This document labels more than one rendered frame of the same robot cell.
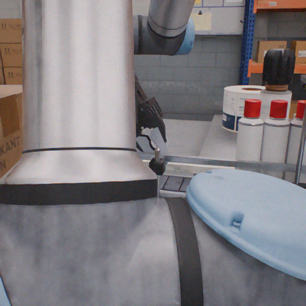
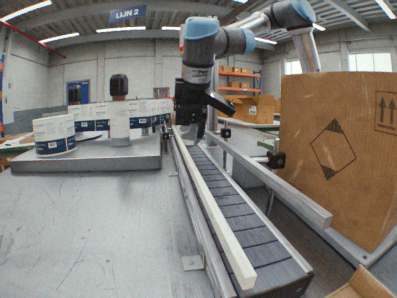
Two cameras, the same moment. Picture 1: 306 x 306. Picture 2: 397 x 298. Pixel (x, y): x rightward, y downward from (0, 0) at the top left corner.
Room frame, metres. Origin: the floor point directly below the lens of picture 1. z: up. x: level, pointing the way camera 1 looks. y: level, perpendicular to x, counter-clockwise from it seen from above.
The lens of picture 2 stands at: (0.99, 0.53, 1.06)
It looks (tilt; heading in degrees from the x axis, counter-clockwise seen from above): 14 degrees down; 245
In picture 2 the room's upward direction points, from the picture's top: straight up
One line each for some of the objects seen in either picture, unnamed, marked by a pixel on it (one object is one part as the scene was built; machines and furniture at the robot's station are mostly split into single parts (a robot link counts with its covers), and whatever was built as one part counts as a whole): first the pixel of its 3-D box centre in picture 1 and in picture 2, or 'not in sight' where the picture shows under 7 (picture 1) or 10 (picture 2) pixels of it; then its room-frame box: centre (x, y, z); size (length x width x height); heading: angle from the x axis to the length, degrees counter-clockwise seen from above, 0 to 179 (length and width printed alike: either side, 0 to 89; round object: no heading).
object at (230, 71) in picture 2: not in sight; (230, 96); (-3.79, -6.71, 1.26); 2.78 x 0.61 x 2.51; 172
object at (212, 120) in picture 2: not in sight; (212, 78); (0.51, -0.35, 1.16); 0.04 x 0.04 x 0.67; 76
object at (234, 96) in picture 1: (250, 108); (54, 133); (1.26, -0.36, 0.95); 0.20 x 0.20 x 0.14
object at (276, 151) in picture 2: not in sight; (263, 182); (0.74, 0.28, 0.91); 0.07 x 0.03 x 0.16; 166
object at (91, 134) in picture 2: not in sight; (77, 136); (1.20, -0.66, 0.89); 0.31 x 0.31 x 0.01
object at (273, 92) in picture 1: (274, 103); (119, 109); (0.95, -0.34, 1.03); 0.09 x 0.09 x 0.30
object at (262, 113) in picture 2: not in sight; (259, 108); (-0.83, -1.53, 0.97); 0.51 x 0.39 x 0.37; 177
